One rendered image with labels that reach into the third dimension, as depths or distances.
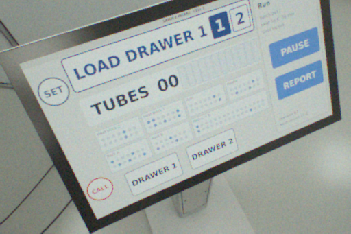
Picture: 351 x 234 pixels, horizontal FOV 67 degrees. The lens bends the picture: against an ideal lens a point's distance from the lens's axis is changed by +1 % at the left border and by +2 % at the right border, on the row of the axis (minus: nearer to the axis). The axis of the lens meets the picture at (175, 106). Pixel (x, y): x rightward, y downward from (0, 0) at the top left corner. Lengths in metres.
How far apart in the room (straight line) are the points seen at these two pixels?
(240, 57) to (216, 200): 1.07
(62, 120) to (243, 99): 0.29
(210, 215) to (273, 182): 0.39
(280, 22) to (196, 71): 0.16
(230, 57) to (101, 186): 0.30
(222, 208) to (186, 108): 1.05
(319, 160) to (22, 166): 1.68
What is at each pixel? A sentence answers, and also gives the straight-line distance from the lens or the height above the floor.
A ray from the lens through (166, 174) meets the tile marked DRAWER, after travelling 0.47.
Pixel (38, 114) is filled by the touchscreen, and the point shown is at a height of 1.13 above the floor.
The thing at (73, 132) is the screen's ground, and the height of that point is 1.10.
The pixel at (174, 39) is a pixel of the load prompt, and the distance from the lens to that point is 0.41.
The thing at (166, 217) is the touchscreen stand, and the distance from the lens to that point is 1.43.
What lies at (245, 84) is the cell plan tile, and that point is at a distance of 0.47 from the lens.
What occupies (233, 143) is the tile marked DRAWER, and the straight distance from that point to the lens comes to 0.49.
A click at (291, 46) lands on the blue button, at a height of 1.10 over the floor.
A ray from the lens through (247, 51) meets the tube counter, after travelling 0.46.
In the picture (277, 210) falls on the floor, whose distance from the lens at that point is 1.53.
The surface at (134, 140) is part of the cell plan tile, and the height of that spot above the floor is 1.06.
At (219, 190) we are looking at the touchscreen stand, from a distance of 1.46.
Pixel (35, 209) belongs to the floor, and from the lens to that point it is 1.68.
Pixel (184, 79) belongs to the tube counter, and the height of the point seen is 1.11.
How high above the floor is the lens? 1.44
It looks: 57 degrees down
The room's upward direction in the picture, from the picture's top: 5 degrees counter-clockwise
